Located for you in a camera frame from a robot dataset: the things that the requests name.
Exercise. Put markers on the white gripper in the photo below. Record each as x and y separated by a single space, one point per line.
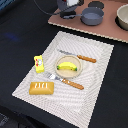
72 2

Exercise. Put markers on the grey pot with handles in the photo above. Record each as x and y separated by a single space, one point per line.
62 5

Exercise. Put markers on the grey saucepan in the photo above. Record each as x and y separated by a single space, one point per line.
92 16

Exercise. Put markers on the yellow toy banana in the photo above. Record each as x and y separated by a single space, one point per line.
67 65

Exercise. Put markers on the yellow toy box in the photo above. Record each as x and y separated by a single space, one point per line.
39 64

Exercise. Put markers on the toy bread loaf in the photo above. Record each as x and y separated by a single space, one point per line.
41 88

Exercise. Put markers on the pink toy stove top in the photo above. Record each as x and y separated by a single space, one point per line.
108 28

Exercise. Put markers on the white bowl on stove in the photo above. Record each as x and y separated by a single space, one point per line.
122 14

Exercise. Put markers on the beige round plate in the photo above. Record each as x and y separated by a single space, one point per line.
66 73

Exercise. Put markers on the white woven placemat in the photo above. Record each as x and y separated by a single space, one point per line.
68 103

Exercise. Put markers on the knife with wooden handle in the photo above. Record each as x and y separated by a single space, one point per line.
79 56

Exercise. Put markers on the fork with wooden handle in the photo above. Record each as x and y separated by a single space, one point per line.
55 77

